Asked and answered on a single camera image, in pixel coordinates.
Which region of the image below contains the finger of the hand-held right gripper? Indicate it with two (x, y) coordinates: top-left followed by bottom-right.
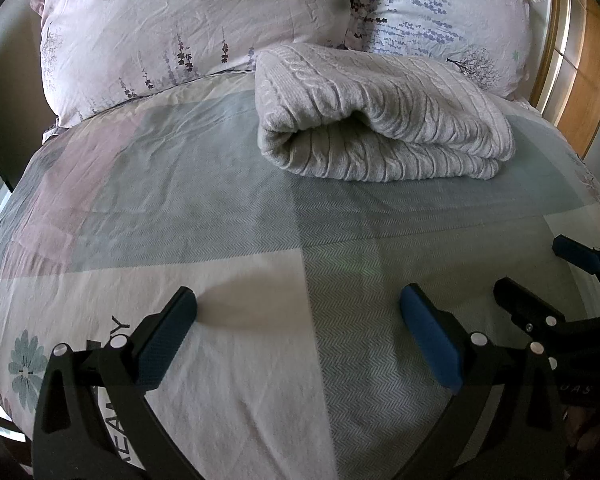
(552, 233), (600, 282)
(493, 276), (600, 342)

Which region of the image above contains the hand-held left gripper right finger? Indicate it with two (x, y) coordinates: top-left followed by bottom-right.
(399, 282), (569, 480)

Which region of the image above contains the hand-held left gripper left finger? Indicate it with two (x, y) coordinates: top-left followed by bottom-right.
(32, 287), (216, 480)

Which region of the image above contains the grey knitted blanket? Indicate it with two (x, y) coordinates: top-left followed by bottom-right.
(254, 44), (517, 182)

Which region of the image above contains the patchwork patterned bed cover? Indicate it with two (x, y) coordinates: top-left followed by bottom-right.
(0, 71), (600, 480)

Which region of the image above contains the wooden wardrobe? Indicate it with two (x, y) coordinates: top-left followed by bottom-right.
(529, 0), (600, 157)

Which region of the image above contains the white pillow with purple flowers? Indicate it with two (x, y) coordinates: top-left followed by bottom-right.
(345, 0), (542, 102)

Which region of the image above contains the pink floral pillow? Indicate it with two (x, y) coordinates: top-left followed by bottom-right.
(30, 0), (355, 130)

